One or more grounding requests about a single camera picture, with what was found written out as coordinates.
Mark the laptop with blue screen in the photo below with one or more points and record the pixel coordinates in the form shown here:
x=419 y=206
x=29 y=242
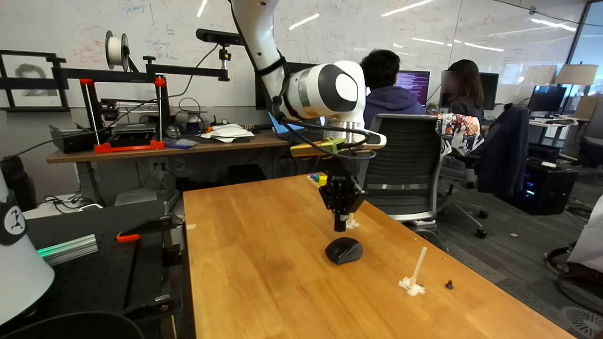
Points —
x=276 y=123

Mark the long-haired person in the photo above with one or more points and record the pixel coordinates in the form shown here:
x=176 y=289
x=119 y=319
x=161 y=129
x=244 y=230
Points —
x=464 y=87

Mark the green lit metal tube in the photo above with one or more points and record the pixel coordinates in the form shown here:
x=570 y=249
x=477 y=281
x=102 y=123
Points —
x=67 y=249

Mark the white filament spool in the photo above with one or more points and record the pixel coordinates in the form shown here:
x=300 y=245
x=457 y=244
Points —
x=116 y=50

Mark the stack of white papers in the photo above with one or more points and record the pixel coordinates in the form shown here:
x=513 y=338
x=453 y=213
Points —
x=227 y=132

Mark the black box device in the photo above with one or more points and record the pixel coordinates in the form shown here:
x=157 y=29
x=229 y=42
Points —
x=72 y=140

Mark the monitor with purple screen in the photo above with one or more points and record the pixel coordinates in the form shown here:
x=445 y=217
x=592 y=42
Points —
x=415 y=85

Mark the black stereo camera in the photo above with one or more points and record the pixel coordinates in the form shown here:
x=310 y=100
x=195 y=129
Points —
x=217 y=36

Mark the floral cloth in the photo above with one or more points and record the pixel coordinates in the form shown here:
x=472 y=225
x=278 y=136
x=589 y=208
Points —
x=460 y=132

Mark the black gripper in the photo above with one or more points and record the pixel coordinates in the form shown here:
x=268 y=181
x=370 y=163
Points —
x=344 y=170

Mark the chair with dark jacket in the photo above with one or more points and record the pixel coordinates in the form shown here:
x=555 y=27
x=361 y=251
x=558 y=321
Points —
x=502 y=151

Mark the long wooden desk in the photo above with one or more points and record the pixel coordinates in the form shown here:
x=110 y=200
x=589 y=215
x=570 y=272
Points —
x=200 y=149

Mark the small dark monitor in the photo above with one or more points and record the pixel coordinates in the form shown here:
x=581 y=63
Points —
x=547 y=99

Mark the small black screw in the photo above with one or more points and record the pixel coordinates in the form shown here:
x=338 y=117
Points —
x=449 y=285

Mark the yellow toy block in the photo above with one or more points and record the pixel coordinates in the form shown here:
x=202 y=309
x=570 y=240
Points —
x=323 y=181

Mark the grey round appliance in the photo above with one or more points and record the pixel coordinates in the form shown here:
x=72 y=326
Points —
x=189 y=121

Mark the blue flat pad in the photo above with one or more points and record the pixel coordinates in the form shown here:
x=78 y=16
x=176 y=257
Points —
x=182 y=144

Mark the black computer mouse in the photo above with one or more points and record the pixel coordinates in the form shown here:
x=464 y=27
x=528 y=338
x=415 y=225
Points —
x=344 y=251

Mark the red framed 3D printer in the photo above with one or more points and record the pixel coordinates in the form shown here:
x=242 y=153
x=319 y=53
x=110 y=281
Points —
x=129 y=146

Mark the black computer tower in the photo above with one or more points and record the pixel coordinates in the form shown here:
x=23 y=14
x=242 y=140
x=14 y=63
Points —
x=547 y=187

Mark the black desk monitor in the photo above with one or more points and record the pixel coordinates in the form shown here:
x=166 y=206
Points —
x=492 y=87

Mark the person in purple hoodie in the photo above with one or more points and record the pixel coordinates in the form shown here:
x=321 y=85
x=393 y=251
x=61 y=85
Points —
x=393 y=100

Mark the green toy block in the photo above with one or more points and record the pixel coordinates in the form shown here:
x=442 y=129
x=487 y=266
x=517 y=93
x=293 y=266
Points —
x=313 y=178

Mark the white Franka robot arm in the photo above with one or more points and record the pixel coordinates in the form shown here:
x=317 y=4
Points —
x=327 y=91

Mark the grey mesh office chair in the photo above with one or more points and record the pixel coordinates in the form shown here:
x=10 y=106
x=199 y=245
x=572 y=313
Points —
x=402 y=170

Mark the framed portrait picture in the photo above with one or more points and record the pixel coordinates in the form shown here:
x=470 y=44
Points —
x=31 y=72

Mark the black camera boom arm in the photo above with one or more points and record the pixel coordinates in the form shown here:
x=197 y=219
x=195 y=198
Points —
x=189 y=70

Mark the white cone with black band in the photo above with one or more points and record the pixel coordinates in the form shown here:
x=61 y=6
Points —
x=21 y=276

